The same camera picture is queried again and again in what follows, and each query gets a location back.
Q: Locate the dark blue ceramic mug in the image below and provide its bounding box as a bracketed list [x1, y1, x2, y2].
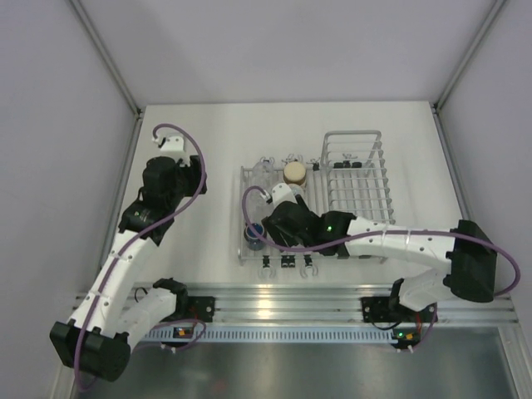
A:
[243, 223, 267, 252]

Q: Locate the cream steel cup brown band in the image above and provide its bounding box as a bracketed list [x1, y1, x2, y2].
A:
[283, 161, 307, 187]

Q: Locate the clear plastic tumbler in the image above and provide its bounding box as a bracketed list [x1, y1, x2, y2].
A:
[247, 190, 273, 223]
[252, 161, 275, 187]

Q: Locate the light blue ceramic mug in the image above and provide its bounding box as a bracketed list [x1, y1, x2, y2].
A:
[288, 184, 305, 200]

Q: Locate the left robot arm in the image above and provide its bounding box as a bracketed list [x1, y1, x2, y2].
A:
[49, 155, 207, 382]

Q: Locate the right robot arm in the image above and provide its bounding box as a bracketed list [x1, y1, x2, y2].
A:
[262, 201, 497, 321]

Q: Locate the silver flat dish rack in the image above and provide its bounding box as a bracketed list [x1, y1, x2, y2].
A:
[238, 154, 328, 280]

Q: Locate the silver upright plate rack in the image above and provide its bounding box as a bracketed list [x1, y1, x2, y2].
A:
[321, 131, 396, 224]

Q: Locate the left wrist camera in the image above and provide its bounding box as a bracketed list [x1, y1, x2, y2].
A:
[152, 134, 187, 162]

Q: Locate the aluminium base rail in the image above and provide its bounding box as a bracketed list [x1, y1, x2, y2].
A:
[74, 282, 519, 328]

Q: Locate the perforated cable tray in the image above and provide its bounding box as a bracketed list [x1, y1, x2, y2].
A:
[141, 326, 398, 344]

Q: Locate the aluminium frame post left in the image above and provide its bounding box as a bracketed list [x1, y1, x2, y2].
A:
[66, 0, 142, 119]

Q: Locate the aluminium frame post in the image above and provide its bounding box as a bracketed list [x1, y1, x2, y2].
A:
[431, 0, 510, 115]
[66, 0, 142, 119]

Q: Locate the aluminium frame post right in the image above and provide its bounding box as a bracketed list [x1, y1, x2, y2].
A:
[431, 0, 510, 115]

